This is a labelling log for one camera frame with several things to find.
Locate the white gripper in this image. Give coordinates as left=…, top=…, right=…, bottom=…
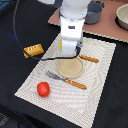
left=60, top=17, right=84, bottom=56

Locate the toy bread loaf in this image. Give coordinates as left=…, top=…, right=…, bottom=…
left=24, top=44, right=44, bottom=58

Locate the red toy tomato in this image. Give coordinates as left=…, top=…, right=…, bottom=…
left=37, top=82, right=50, bottom=97

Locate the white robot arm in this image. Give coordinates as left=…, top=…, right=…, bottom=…
left=39, top=0, right=91, bottom=56

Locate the right grey pot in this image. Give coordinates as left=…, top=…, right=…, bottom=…
left=85, top=0, right=104, bottom=24

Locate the pink mat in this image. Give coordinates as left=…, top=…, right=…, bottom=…
left=47, top=0, right=128, bottom=44

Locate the round wooden plate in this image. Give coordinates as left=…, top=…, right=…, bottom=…
left=57, top=57, right=85, bottom=78

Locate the cream bowl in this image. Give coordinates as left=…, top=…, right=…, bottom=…
left=116, top=4, right=128, bottom=31

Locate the woven beige placemat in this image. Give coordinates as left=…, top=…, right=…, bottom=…
left=15, top=38, right=116, bottom=128

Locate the knife with wooden handle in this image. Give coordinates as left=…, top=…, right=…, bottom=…
left=79, top=55, right=99, bottom=63

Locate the fork with wooden handle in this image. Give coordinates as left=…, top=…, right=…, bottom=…
left=45, top=71, right=87, bottom=90

